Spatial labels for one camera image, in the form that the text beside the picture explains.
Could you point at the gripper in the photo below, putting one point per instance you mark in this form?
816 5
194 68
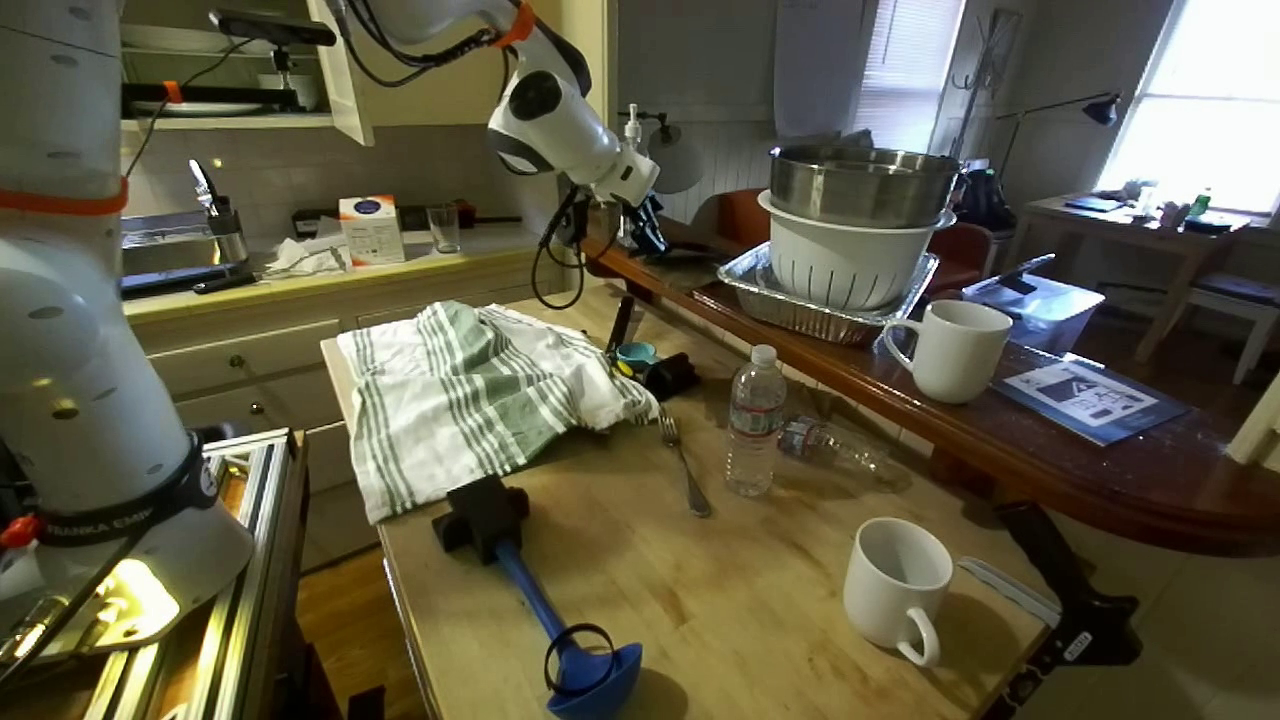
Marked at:
648 225

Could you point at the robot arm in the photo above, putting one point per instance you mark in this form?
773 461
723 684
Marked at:
80 400

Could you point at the small black object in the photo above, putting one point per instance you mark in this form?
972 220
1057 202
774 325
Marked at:
672 375

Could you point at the green striped white towel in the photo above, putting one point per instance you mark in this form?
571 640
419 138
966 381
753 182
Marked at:
460 390

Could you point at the white soap dispenser bottle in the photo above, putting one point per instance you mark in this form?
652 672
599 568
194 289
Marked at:
632 130

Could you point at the small teal cup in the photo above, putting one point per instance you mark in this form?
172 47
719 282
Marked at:
636 353

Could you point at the aluminium foil tray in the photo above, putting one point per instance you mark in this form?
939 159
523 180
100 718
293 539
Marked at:
800 312

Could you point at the clear drinking glass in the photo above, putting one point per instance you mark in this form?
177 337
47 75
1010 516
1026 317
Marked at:
444 230

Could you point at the white plastic colander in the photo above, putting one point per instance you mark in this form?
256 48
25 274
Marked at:
850 265

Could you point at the stainless steel pot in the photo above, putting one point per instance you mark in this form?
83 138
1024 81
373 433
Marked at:
860 188

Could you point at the clear water bottle white cap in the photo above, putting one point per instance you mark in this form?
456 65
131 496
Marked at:
755 430

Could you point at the silver fork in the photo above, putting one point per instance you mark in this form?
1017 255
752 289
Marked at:
686 470

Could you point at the white cardboard box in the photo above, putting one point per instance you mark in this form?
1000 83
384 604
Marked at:
372 232

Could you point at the empty clear plastic bottle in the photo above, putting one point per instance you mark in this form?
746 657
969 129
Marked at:
840 448

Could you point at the window with blinds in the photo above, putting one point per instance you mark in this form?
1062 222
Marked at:
905 70

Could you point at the white cabinet door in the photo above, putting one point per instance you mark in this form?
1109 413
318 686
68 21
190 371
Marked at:
345 80

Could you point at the white ceramic mug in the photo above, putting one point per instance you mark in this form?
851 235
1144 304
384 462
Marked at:
960 350
890 590

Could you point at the black backpack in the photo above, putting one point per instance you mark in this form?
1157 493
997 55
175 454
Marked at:
985 200

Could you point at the crumpled white paper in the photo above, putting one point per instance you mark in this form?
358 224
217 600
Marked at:
305 258

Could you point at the coat rack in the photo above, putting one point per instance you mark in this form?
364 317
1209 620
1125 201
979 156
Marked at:
985 60

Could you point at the clear plastic storage container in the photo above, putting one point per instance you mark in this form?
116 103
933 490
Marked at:
1045 305

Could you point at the metal utensil cup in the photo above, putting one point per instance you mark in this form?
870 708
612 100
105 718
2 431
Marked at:
230 235

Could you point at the cream drawer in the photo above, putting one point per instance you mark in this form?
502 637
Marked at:
245 355

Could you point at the blue plastic ladle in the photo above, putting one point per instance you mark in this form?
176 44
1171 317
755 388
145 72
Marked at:
590 680

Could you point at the black desk lamp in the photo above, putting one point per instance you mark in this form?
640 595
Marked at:
1102 108

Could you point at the wooden desk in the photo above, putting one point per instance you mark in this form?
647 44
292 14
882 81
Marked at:
1120 235

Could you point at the blue and white booklet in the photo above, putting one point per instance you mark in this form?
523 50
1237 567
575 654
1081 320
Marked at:
1090 398

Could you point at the silver metal bar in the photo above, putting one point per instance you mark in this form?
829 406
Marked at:
1010 590

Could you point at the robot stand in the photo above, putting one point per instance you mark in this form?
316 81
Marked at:
240 560

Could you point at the green bottle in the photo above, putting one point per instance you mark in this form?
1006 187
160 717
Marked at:
1200 204

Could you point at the white chair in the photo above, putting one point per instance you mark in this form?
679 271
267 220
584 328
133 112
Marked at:
1235 295

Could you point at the round wall lamp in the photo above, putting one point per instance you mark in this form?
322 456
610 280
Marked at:
680 160

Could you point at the camera on mount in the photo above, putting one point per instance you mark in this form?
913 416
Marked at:
270 28

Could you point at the black clamp bracket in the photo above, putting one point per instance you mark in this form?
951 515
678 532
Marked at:
1070 600

